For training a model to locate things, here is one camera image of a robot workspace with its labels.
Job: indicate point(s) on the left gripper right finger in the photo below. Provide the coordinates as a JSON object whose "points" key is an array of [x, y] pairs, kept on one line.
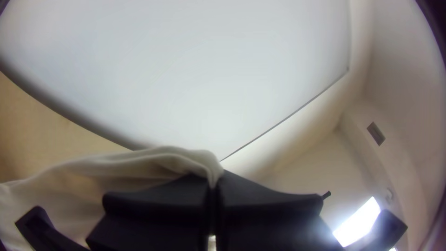
{"points": [[264, 216]]}

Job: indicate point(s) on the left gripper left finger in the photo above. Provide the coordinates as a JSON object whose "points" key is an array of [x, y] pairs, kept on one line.
{"points": [[156, 212]]}

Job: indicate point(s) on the cream t-shirt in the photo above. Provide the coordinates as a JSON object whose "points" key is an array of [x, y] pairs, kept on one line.
{"points": [[87, 174]]}

